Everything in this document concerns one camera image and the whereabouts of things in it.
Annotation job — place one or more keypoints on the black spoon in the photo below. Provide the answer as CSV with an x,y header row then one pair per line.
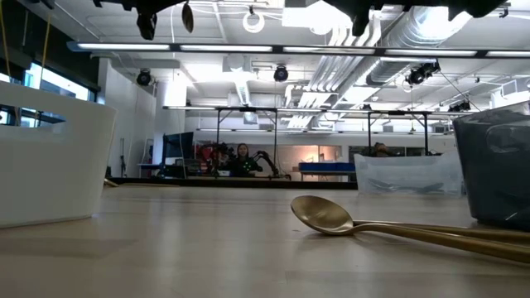
x,y
385,186
426,188

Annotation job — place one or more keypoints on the dark grey translucent bin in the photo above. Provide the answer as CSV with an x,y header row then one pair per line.
x,y
497,174

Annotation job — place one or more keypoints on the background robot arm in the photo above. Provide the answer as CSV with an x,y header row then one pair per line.
x,y
269,161

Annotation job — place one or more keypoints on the overhead light bar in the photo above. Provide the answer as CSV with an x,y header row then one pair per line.
x,y
227,48

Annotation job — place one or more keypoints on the window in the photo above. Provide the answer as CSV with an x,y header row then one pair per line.
x,y
54,83

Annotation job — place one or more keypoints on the black computer monitor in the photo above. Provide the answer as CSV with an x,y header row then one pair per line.
x,y
178,145

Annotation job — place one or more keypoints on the person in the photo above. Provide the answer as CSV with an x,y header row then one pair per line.
x,y
379,150
243,159

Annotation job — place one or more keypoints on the blue storage box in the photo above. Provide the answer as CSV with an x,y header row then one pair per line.
x,y
325,166

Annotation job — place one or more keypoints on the clear plastic bin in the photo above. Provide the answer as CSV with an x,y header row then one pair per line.
x,y
414,169

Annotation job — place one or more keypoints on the white plastic bin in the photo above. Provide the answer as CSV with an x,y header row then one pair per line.
x,y
49,174

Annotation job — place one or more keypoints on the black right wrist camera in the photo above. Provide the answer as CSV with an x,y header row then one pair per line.
x,y
361,22

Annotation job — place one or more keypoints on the black ceiling camera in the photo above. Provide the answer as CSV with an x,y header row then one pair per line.
x,y
459,107
422,72
280,73
143,77

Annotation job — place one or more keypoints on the black background rig frame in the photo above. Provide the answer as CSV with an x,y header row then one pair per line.
x,y
218,132
369,132

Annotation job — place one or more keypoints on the black aluminium table frame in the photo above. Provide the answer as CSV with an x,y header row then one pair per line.
x,y
248,183

